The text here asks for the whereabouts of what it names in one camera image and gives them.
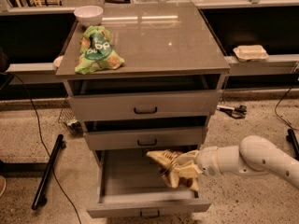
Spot black handled scissors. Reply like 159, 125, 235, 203
217, 105, 247, 119

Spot black floor cable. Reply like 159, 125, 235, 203
0, 72, 82, 224

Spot black right cable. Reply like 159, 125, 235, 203
274, 75, 299, 133

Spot grey bottom drawer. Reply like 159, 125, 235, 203
87, 148, 210, 218

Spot wire mesh basket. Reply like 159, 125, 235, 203
58, 99, 83, 135

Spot grey top drawer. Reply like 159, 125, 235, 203
69, 75, 221, 121

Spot grey drawer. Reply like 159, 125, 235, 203
69, 75, 221, 121
87, 148, 210, 218
84, 116, 207, 150

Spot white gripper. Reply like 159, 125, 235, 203
175, 147, 221, 178

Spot brown chip bag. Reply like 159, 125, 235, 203
147, 150, 199, 191

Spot white foam container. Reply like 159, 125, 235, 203
233, 45, 269, 62

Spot black right stand leg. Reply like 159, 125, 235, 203
286, 129, 299, 161

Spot white bowl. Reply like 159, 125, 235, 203
74, 6, 104, 27

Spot grey drawer cabinet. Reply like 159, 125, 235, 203
55, 2, 231, 161

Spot grey middle drawer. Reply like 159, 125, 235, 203
84, 116, 207, 150

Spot green snack bag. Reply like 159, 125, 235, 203
75, 26, 124, 75

